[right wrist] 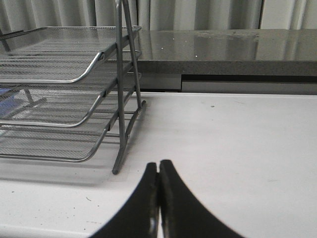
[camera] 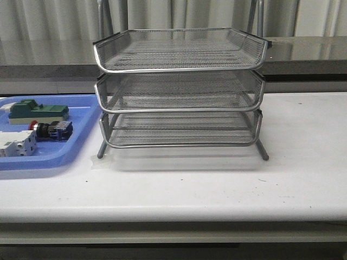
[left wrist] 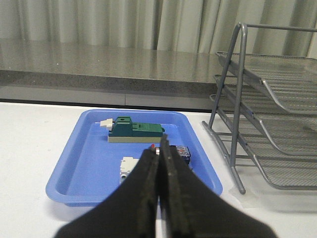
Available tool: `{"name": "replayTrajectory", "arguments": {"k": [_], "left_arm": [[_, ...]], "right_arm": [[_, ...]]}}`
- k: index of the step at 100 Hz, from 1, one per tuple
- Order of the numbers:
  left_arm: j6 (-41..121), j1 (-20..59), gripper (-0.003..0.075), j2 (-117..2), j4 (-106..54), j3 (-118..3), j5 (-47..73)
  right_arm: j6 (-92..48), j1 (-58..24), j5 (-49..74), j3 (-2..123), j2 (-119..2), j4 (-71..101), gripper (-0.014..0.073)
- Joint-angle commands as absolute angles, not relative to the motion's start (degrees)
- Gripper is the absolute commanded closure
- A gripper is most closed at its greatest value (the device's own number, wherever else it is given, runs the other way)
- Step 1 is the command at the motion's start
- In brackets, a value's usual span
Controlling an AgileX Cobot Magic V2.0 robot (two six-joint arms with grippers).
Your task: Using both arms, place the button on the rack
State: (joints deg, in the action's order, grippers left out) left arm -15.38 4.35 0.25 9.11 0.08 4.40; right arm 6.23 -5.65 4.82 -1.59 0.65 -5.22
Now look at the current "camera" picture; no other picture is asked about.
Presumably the red emergency stop button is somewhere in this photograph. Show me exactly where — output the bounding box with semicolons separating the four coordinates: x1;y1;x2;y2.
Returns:
28;120;73;141

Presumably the blue plastic tray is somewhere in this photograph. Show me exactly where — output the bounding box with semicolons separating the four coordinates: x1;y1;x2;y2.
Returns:
1;94;101;170

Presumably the grey stone counter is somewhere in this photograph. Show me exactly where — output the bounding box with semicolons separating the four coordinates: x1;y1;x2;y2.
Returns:
1;36;346;81

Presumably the green terminal block component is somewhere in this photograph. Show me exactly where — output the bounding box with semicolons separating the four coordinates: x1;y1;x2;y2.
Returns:
8;99;69;125

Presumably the white circuit breaker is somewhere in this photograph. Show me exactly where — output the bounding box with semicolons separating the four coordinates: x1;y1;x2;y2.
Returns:
1;130;37;158

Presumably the small white plastic component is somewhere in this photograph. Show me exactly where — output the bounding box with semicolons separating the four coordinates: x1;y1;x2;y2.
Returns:
0;102;16;113

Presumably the silver metal rack frame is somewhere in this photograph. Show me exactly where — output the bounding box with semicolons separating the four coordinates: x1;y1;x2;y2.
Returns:
97;1;269;161

